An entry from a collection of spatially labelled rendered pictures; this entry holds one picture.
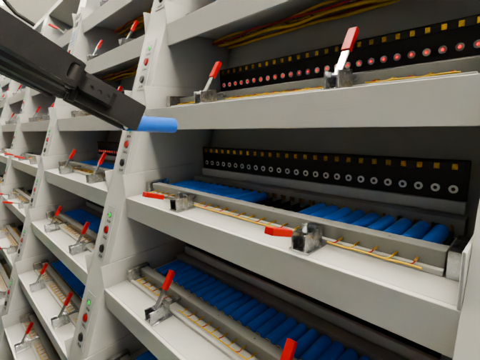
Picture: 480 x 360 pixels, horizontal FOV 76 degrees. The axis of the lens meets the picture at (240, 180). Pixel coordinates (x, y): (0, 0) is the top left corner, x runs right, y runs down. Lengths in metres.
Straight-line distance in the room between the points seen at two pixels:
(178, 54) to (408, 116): 0.57
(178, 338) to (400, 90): 0.47
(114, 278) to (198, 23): 0.57
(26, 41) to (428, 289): 0.39
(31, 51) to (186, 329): 0.46
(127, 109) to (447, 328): 0.36
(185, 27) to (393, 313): 0.63
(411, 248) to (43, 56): 0.38
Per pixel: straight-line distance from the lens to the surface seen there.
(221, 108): 0.52
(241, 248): 0.43
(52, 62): 0.31
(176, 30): 0.76
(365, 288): 0.34
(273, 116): 0.44
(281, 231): 0.33
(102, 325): 0.79
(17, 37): 0.30
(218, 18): 0.65
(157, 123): 0.38
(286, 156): 0.59
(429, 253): 0.36
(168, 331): 0.58
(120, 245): 0.74
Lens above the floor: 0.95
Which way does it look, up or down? 3 degrees up
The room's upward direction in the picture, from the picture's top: 12 degrees clockwise
